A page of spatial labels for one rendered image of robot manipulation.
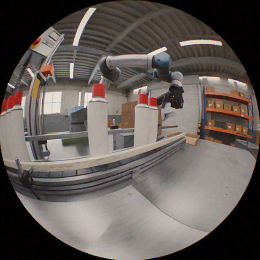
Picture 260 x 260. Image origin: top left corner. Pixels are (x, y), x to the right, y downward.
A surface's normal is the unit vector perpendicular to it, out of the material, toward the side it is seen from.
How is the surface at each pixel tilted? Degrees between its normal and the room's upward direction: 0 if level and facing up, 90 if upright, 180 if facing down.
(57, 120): 90
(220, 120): 90
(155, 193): 0
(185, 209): 0
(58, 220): 0
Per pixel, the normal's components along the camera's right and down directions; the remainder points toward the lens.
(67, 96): 0.64, 0.14
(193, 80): -0.77, 0.08
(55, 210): 0.03, -0.99
